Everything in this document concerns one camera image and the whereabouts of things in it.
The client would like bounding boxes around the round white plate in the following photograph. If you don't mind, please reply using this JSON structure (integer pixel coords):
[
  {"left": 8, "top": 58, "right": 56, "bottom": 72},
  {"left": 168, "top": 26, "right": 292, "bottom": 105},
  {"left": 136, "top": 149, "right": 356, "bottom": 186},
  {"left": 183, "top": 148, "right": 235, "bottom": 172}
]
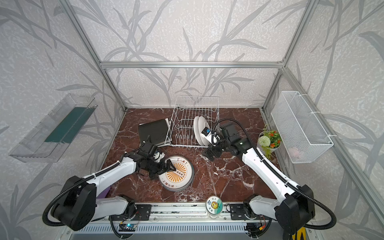
[
  {"left": 158, "top": 155, "right": 193, "bottom": 190},
  {"left": 198, "top": 116, "right": 210, "bottom": 146},
  {"left": 161, "top": 158, "right": 195, "bottom": 193},
  {"left": 193, "top": 116, "right": 204, "bottom": 146}
]

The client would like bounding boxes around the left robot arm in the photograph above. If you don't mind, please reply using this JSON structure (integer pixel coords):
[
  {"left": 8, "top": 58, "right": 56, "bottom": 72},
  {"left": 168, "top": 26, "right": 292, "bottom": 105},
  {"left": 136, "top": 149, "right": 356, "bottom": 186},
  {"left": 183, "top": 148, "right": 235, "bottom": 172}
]
[{"left": 42, "top": 143, "right": 176, "bottom": 231}]

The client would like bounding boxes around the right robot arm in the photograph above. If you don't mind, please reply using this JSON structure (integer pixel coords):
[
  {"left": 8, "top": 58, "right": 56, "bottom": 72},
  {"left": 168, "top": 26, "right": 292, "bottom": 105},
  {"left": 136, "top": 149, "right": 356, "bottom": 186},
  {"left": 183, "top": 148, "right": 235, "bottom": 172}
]
[{"left": 199, "top": 119, "right": 337, "bottom": 240}]

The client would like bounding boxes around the potted artificial plant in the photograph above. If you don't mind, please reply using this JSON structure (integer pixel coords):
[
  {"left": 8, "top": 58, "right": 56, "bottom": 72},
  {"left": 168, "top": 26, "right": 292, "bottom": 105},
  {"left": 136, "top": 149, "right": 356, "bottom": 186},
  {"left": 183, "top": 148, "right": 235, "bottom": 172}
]
[{"left": 258, "top": 125, "right": 283, "bottom": 160}]

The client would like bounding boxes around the left circuit board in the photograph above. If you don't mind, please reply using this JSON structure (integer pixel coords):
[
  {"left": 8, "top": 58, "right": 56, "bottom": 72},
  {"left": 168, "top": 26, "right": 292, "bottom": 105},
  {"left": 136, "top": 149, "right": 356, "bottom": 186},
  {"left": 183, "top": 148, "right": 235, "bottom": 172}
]
[{"left": 118, "top": 222, "right": 139, "bottom": 233}]

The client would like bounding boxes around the right circuit board wiring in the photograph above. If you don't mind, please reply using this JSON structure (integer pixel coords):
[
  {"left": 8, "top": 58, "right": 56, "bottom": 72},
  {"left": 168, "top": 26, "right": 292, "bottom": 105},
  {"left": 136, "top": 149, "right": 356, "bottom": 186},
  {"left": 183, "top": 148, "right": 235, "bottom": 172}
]
[{"left": 244, "top": 221, "right": 268, "bottom": 238}]

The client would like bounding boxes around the green sponge mat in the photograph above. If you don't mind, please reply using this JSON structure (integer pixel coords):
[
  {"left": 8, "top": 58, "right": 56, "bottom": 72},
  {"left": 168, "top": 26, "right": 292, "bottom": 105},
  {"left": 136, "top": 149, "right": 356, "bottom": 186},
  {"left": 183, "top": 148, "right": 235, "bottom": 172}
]
[{"left": 45, "top": 106, "right": 97, "bottom": 144}]

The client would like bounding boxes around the yellow work glove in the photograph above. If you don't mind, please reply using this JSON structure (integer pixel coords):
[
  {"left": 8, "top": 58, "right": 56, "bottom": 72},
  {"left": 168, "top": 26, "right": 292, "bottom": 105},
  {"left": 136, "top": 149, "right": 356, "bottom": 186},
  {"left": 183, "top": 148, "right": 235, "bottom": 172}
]
[{"left": 292, "top": 228, "right": 307, "bottom": 240}]

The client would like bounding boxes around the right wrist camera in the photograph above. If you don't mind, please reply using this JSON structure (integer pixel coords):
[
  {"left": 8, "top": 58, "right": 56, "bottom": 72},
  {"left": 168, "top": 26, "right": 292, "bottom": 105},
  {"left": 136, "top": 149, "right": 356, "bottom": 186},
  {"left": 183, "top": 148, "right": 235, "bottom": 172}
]
[{"left": 201, "top": 127, "right": 221, "bottom": 146}]

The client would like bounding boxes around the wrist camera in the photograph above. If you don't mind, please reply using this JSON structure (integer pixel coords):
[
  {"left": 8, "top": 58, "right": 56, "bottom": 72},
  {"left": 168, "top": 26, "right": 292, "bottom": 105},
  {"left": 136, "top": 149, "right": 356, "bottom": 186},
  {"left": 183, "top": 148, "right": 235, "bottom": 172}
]
[
  {"left": 201, "top": 127, "right": 221, "bottom": 146},
  {"left": 153, "top": 151, "right": 165, "bottom": 162}
]

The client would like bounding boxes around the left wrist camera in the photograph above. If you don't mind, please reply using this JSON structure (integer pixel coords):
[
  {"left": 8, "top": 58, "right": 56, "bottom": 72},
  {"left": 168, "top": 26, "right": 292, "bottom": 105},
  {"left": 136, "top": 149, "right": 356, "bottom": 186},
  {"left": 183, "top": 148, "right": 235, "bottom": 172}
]
[{"left": 153, "top": 151, "right": 165, "bottom": 162}]

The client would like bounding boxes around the white wire dish rack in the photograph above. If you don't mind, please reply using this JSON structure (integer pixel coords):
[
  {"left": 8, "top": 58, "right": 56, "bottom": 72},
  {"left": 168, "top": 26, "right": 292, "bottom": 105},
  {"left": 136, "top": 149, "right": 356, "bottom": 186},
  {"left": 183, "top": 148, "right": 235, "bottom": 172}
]
[{"left": 165, "top": 96, "right": 220, "bottom": 148}]

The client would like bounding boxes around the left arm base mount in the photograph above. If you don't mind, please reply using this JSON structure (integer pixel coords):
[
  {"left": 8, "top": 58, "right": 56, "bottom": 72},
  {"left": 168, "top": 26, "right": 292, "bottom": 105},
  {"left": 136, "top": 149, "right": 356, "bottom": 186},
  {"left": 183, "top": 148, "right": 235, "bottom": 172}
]
[{"left": 111, "top": 204, "right": 152, "bottom": 221}]

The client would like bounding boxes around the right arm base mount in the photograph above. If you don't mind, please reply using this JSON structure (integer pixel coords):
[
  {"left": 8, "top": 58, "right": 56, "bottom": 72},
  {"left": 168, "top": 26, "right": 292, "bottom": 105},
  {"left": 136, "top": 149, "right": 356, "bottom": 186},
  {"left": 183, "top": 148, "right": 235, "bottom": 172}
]
[{"left": 225, "top": 203, "right": 270, "bottom": 223}]

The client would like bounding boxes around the white mesh wall basket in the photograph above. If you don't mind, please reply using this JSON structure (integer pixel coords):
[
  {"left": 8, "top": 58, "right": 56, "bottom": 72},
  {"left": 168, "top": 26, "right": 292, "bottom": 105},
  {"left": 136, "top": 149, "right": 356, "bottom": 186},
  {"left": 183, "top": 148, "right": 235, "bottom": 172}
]
[{"left": 271, "top": 91, "right": 334, "bottom": 164}]

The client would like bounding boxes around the clear plastic wall shelf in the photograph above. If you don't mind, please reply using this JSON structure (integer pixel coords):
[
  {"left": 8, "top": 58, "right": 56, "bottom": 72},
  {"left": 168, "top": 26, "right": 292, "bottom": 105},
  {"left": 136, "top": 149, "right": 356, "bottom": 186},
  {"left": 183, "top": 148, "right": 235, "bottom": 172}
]
[{"left": 9, "top": 94, "right": 98, "bottom": 163}]

